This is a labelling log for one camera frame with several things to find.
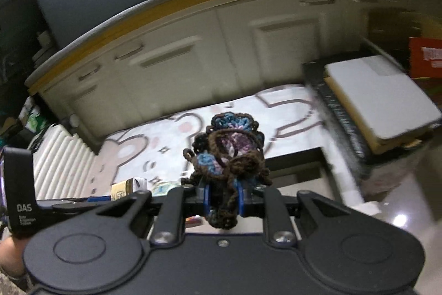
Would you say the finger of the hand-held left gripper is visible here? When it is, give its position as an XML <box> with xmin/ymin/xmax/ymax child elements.
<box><xmin>36</xmin><ymin>196</ymin><xmax>104</xmax><ymax>213</ymax></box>

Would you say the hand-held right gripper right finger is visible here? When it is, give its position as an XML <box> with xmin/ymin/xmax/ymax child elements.
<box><xmin>238</xmin><ymin>186</ymin><xmax>351</xmax><ymax>246</ymax></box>

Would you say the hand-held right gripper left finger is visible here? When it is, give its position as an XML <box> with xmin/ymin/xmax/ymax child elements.
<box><xmin>97</xmin><ymin>185</ymin><xmax>210</xmax><ymax>244</ymax></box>

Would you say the brown blue crochet ornament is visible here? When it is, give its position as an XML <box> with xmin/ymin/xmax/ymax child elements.
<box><xmin>181</xmin><ymin>112</ymin><xmax>273</xmax><ymax>231</ymax></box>

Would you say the person's left forearm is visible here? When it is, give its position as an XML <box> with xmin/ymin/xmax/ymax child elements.
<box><xmin>0</xmin><ymin>240</ymin><xmax>29</xmax><ymax>284</ymax></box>

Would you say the white ribbed cushion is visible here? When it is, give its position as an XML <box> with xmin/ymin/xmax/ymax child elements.
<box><xmin>33</xmin><ymin>124</ymin><xmax>99</xmax><ymax>201</ymax></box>

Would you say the small yellow carton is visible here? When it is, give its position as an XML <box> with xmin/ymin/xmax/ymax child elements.
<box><xmin>110</xmin><ymin>177</ymin><xmax>148</xmax><ymax>201</ymax></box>

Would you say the green packaging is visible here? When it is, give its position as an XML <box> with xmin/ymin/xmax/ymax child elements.
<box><xmin>21</xmin><ymin>98</ymin><xmax>51</xmax><ymax>141</ymax></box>

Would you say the bear printed rug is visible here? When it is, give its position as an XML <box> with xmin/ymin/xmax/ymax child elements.
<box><xmin>85</xmin><ymin>83</ymin><xmax>333</xmax><ymax>196</ymax></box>

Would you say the white foam block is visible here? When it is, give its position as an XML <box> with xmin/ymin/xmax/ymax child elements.
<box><xmin>325</xmin><ymin>55</ymin><xmax>442</xmax><ymax>148</ymax></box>

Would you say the red printed box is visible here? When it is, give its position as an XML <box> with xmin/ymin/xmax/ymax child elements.
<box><xmin>407</xmin><ymin>36</ymin><xmax>442</xmax><ymax>81</ymax></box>

